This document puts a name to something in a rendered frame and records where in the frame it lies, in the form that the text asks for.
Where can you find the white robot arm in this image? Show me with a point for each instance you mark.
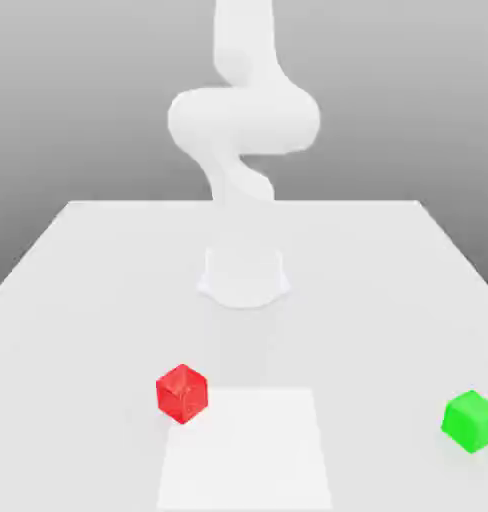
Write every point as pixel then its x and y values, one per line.
pixel 244 120

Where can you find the small red cube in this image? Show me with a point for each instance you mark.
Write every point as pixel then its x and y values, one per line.
pixel 182 394

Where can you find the small green cube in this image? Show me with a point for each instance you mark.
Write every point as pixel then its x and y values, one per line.
pixel 471 422

